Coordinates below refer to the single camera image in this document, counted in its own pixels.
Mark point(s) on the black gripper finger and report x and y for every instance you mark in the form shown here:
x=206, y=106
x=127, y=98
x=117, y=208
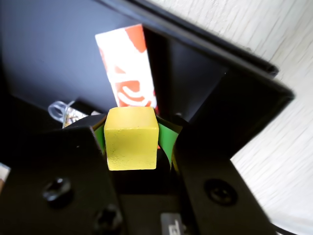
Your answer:
x=215, y=195
x=61, y=183

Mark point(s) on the yellow wooden cube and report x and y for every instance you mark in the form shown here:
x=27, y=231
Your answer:
x=132, y=147

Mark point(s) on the red white printed carton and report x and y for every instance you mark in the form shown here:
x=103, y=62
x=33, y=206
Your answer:
x=127, y=63

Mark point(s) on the black cardboard box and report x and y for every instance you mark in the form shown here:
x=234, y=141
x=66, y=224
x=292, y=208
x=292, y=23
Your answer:
x=49, y=49

